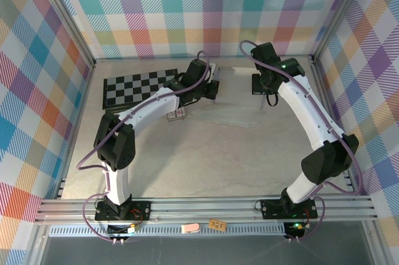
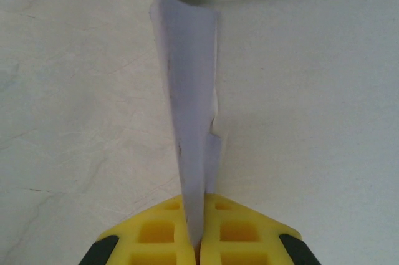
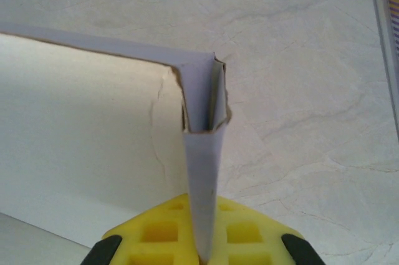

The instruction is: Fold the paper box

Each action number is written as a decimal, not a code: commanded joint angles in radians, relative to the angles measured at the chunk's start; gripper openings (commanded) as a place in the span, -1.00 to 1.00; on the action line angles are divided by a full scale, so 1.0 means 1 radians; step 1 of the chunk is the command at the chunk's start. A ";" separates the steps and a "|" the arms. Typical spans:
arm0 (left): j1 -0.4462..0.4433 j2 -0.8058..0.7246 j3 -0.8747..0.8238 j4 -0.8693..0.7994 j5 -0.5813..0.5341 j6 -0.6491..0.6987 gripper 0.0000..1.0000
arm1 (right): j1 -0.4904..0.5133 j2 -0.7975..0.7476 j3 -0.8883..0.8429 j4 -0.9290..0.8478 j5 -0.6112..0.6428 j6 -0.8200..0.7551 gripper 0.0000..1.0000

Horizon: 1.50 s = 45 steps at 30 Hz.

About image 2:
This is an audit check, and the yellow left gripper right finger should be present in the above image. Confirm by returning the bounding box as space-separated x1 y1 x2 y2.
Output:
199 193 322 265

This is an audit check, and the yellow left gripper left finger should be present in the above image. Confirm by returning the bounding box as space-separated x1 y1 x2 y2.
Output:
77 195 200 265

